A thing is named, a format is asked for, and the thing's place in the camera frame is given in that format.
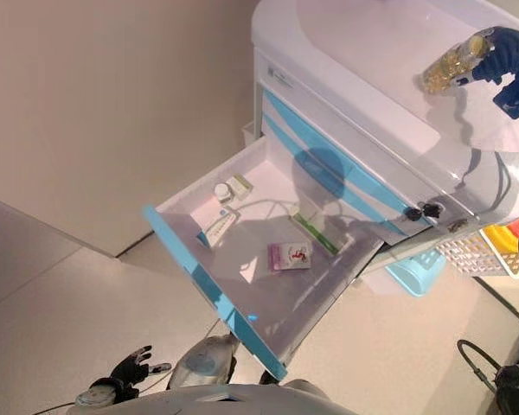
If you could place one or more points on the white blue medicine box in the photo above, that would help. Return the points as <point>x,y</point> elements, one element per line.
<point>220,225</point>

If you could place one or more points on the blue front cart drawer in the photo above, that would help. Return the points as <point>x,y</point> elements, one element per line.
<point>350,168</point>
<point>285,134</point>

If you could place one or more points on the long white green box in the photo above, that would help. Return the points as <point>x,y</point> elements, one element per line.
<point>318,233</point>

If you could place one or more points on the clear jar of yellow capsules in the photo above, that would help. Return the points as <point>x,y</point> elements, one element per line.
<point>445,71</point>

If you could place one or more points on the wide drawer with blue front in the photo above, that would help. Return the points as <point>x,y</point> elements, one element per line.
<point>259,294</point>

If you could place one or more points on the black cart keys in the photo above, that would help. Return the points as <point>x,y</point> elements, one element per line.
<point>424,211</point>

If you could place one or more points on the white medical cart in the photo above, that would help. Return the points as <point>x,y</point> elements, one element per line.
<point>363,65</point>

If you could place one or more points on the light blue bin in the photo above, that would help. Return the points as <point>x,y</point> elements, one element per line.
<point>415,272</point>

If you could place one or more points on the white perforated side basket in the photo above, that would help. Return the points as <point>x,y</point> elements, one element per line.
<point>471,255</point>

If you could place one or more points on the small white green medicine box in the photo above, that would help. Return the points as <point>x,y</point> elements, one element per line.
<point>241,186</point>

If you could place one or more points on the yellow sharps container red lid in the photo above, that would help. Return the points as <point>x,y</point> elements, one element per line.
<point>501,238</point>

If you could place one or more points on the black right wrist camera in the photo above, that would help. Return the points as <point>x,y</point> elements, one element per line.
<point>514,97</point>

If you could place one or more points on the white medicine bottle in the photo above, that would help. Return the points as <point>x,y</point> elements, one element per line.
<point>222,192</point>

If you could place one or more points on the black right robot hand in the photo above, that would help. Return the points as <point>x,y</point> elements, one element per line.
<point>508,52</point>

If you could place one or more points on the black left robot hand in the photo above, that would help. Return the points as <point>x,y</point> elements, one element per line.
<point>130,369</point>

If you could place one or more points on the pink box with red cyclist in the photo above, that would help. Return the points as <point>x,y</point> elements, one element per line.
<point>292,256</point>

